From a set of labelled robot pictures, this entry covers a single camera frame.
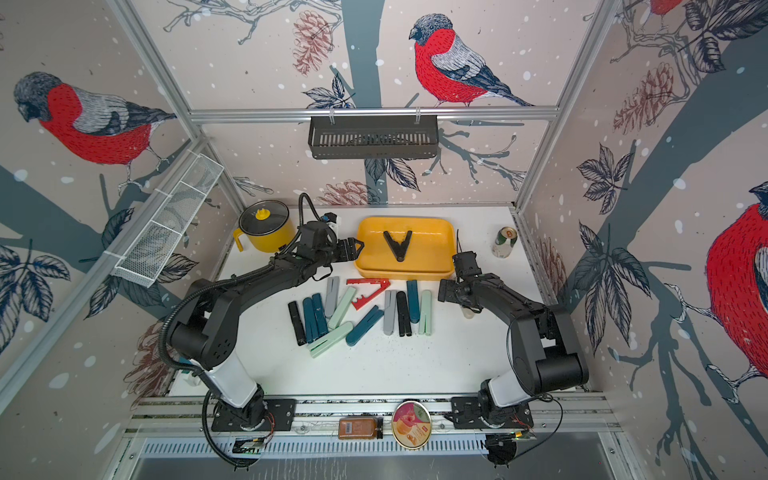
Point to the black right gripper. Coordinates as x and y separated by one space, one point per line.
446 290

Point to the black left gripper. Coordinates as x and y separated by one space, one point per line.
353 255

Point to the black pruning pliers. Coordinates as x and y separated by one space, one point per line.
403 314
399 249
297 323

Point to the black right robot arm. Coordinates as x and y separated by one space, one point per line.
542 347

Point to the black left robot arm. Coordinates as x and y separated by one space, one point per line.
200 334

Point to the yellow plastic storage box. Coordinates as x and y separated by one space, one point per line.
429 257

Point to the grey left pruning pliers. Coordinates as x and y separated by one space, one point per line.
331 297

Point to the grey pruning pliers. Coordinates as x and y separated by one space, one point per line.
390 312
331 297

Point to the red open pruning pliers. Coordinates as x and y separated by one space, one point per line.
371 289

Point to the grey middle pruning pliers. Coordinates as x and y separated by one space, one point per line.
390 312

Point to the dark teal angled pruning pliers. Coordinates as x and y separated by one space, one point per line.
364 325

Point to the green white small bottle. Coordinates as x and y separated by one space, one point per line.
504 242

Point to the yellow electric cooking pot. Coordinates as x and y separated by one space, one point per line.
267 226

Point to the round pink tin lid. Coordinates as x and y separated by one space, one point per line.
411 425

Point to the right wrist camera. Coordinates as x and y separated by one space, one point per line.
465 265

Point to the black hanging wall basket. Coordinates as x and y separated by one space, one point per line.
374 137

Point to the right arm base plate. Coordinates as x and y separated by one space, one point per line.
467 412

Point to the white wire mesh shelf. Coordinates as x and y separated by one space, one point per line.
172 209

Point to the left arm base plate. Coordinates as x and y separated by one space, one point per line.
260 415

